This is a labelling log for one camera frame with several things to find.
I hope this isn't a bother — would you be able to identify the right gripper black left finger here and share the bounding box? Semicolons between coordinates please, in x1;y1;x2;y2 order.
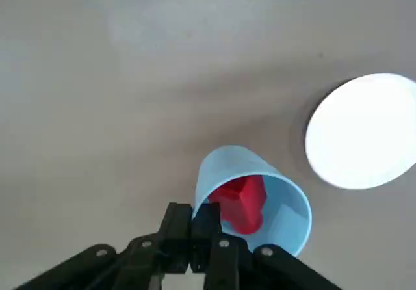
12;201;193;290

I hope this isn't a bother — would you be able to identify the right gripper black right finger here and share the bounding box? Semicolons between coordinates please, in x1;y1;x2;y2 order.
191;202;342;290

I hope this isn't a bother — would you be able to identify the red block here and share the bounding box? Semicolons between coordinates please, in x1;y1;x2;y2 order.
207;174;268;236

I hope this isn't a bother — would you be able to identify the blue plastic cup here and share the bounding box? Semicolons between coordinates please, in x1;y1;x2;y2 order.
192;145;313;258

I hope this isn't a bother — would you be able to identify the pink plate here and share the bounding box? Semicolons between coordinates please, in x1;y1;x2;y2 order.
304;72;416;191

